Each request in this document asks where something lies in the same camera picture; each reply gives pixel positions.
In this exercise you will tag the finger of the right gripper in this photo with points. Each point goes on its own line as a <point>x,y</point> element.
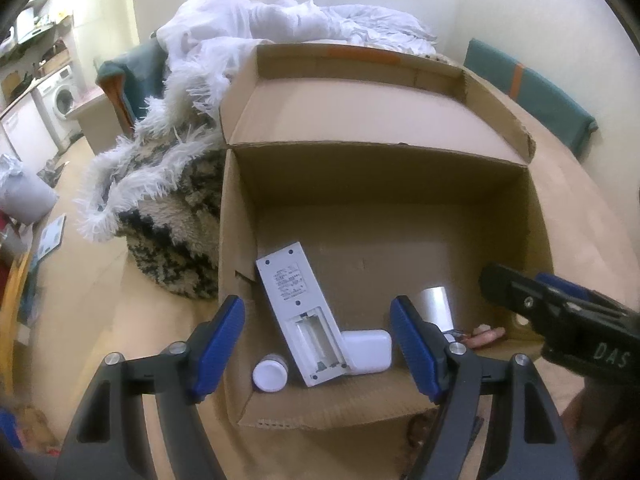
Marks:
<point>566,287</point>
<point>525,299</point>

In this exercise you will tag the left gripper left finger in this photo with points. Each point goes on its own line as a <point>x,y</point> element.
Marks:
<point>107,438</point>

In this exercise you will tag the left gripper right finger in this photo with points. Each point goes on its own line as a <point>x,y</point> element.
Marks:
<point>525,439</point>

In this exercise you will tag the white pill bottle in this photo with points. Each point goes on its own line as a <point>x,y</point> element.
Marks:
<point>270,374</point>

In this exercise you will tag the white remote control back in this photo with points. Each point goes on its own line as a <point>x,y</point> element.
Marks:
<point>305,319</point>

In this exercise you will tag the person's right hand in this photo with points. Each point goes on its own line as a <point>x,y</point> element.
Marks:
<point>602,424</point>

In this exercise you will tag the pink small item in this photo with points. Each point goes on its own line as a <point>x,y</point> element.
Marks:
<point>483,336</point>

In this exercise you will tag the white power adapter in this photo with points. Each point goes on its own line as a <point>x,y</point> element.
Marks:
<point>433,306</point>

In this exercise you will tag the teal cushion with orange stripe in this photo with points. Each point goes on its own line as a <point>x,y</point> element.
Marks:
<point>545,101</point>

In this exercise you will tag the white rectangular case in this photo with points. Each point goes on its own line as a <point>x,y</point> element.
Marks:
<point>370,351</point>

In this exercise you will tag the large cardboard box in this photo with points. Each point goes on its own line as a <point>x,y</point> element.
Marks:
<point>394,173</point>

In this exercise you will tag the black white shaggy blanket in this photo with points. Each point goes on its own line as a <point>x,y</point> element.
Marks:
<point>160,189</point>

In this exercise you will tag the grey stuffed bag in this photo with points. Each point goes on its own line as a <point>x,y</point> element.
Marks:
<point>23,195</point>

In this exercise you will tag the white washing machine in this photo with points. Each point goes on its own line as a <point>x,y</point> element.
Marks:
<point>56,95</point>

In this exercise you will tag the teal armchair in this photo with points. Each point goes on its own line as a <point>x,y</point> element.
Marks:
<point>131,78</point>

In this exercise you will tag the white crumpled duvet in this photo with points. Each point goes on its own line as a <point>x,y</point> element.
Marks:
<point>288,21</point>

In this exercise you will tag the wooden chair frame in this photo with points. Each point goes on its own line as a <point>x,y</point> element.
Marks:
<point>10,305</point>

